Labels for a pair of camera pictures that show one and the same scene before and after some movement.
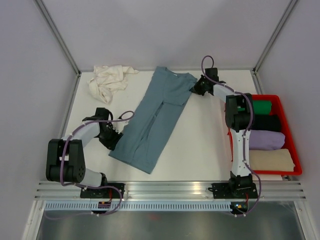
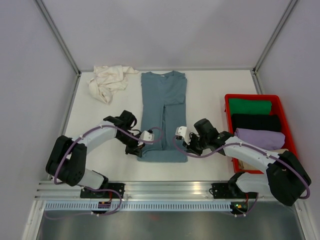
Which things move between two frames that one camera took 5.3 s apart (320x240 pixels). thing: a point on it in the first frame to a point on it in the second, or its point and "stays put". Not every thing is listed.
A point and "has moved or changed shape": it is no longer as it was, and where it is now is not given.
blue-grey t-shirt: [153, 118] has moved or changed shape
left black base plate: [108, 193] stays put
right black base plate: [234, 190] stays put
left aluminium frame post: [58, 34] stays put
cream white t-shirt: [107, 79] stays put
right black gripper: [196, 88] to [188, 146]
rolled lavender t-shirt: [265, 139] stays put
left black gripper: [112, 144] to [135, 150]
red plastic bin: [278, 109] stays put
